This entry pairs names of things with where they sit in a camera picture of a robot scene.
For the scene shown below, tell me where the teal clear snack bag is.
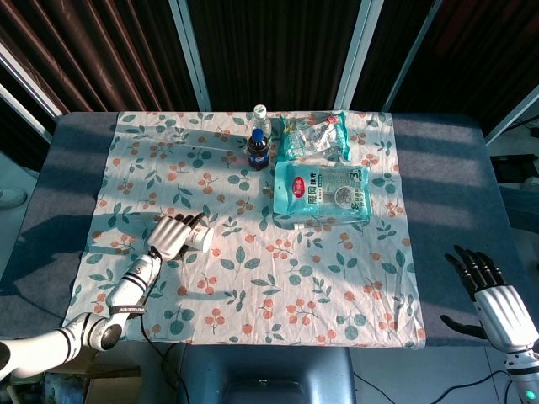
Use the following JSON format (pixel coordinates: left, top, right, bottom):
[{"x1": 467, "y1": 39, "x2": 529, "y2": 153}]
[{"x1": 279, "y1": 110, "x2": 353, "y2": 163}]

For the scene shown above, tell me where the cola bottle blue label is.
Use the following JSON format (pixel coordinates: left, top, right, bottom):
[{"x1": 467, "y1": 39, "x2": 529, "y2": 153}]
[{"x1": 246, "y1": 128, "x2": 271, "y2": 172}]

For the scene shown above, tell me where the black floor cable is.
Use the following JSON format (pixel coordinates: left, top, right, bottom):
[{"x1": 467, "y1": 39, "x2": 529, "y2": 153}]
[
  {"x1": 161, "y1": 343, "x2": 187, "y2": 391},
  {"x1": 357, "y1": 369, "x2": 513, "y2": 404}
]

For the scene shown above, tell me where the dark brown curtain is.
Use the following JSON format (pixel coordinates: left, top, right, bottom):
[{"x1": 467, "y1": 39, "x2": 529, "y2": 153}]
[
  {"x1": 0, "y1": 0, "x2": 199, "y2": 148},
  {"x1": 187, "y1": 0, "x2": 364, "y2": 113},
  {"x1": 351, "y1": 0, "x2": 539, "y2": 136}
]

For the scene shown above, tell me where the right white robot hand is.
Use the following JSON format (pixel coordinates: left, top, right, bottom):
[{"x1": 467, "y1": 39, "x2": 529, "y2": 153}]
[{"x1": 440, "y1": 245, "x2": 534, "y2": 353}]

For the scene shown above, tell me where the white paper cup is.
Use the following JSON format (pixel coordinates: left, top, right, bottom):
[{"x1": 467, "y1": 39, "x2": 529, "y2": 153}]
[{"x1": 184, "y1": 225, "x2": 215, "y2": 254}]

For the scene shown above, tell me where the floral print tablecloth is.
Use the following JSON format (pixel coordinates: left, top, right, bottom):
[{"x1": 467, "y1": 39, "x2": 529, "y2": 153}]
[{"x1": 61, "y1": 109, "x2": 427, "y2": 350}]

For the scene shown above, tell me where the black box device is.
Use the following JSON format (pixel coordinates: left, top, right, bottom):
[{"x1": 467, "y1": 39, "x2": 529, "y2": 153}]
[{"x1": 490, "y1": 153, "x2": 539, "y2": 183}]

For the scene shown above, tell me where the clear water bottle white cap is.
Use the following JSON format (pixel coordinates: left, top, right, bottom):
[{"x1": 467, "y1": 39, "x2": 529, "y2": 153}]
[{"x1": 251, "y1": 104, "x2": 273, "y2": 143}]

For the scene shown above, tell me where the teal dishcloth package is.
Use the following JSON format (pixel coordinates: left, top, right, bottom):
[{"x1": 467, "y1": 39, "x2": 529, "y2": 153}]
[{"x1": 272, "y1": 161, "x2": 372, "y2": 226}]

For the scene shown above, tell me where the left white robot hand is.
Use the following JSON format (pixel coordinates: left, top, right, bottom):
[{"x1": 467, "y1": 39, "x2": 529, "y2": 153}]
[{"x1": 145, "y1": 212, "x2": 207, "y2": 260}]

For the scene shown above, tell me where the white shoe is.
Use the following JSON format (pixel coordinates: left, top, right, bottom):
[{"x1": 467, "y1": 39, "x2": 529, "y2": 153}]
[{"x1": 0, "y1": 187, "x2": 29, "y2": 210}]

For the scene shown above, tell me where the blue robot torso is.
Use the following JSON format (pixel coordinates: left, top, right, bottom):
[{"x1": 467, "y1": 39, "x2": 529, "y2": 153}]
[{"x1": 175, "y1": 343, "x2": 358, "y2": 404}]

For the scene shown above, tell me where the white window frame post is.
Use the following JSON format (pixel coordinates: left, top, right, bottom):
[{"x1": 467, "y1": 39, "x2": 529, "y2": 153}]
[
  {"x1": 334, "y1": 0, "x2": 384, "y2": 111},
  {"x1": 483, "y1": 83, "x2": 539, "y2": 146},
  {"x1": 0, "y1": 41, "x2": 65, "y2": 143},
  {"x1": 381, "y1": 0, "x2": 442, "y2": 113},
  {"x1": 169, "y1": 0, "x2": 212, "y2": 112}
]

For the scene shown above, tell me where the brown cardboard box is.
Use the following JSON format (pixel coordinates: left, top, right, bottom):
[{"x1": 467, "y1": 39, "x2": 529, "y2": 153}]
[{"x1": 50, "y1": 348, "x2": 142, "y2": 404}]

